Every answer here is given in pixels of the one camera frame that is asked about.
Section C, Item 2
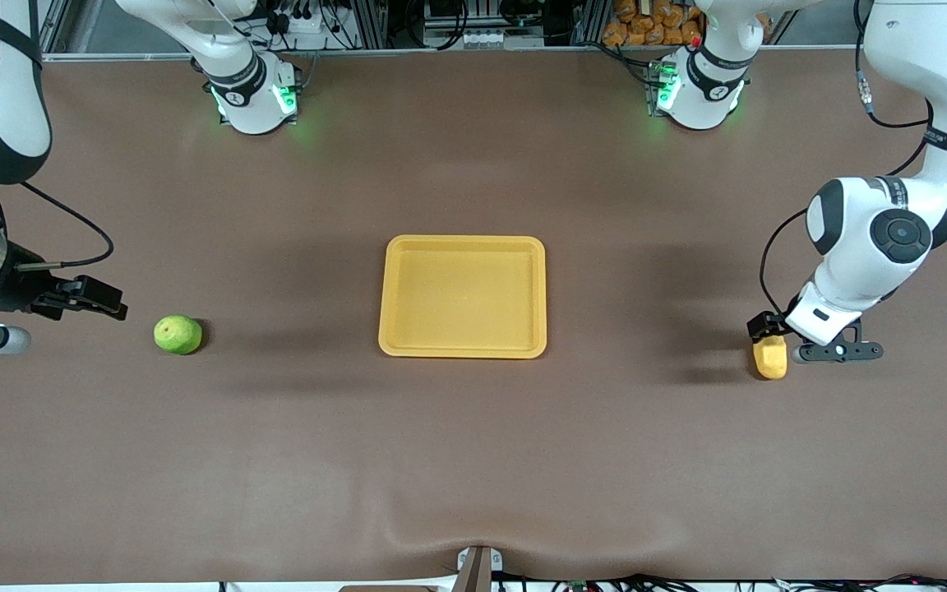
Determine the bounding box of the yellow potato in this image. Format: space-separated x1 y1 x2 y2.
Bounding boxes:
752 335 789 381

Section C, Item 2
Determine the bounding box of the yellow plastic tray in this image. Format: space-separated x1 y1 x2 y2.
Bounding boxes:
378 234 548 360

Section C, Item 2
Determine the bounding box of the brown table mat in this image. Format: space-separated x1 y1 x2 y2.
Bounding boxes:
0 45 947 586

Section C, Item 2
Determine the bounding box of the bag of orange snacks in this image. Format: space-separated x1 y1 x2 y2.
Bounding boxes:
603 0 703 47

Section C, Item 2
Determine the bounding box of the white power strip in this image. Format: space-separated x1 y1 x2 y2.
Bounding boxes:
264 8 335 38

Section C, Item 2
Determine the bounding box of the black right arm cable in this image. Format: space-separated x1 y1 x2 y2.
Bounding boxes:
0 181 115 272

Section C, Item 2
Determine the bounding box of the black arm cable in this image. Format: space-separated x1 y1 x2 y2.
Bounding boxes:
0 181 115 272
760 0 947 323

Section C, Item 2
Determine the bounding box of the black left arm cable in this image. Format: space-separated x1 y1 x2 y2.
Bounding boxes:
760 0 947 323

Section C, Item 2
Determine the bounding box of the bundle of black cables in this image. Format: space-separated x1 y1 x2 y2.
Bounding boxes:
498 574 947 592

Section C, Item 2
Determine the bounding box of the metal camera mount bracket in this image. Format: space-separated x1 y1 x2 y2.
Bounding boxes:
457 546 503 592

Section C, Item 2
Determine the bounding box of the aluminium frame rail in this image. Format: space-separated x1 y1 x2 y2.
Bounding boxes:
42 43 861 62

